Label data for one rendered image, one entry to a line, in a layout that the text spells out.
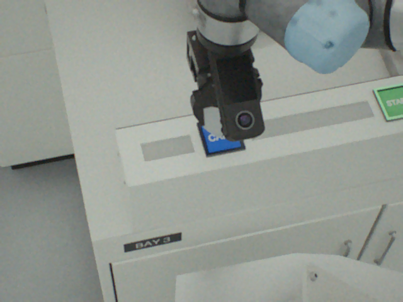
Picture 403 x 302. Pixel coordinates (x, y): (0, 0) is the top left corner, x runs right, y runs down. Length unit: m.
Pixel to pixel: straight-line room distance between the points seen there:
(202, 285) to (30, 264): 1.00
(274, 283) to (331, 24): 0.49
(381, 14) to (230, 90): 0.19
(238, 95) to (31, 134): 1.16
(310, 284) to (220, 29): 0.33
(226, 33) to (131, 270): 0.53
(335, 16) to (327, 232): 0.66
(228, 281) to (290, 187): 0.17
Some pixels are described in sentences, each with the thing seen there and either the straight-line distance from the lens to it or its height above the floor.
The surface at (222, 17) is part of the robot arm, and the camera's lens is 0.84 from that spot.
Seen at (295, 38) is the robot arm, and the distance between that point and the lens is 0.75.
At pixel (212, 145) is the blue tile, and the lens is 1.05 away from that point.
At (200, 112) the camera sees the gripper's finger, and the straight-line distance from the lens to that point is 0.98.
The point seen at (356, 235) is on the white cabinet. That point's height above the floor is 0.63.
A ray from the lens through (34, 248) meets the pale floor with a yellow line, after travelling 2.07.
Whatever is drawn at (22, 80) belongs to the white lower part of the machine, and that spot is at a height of 0.43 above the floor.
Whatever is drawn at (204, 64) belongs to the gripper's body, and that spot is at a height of 1.12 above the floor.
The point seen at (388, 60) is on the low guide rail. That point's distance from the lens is 1.35.
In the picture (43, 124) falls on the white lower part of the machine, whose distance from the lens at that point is 1.97.
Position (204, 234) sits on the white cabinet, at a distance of 1.21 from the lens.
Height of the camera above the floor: 1.85
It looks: 58 degrees down
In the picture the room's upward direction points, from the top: 3 degrees clockwise
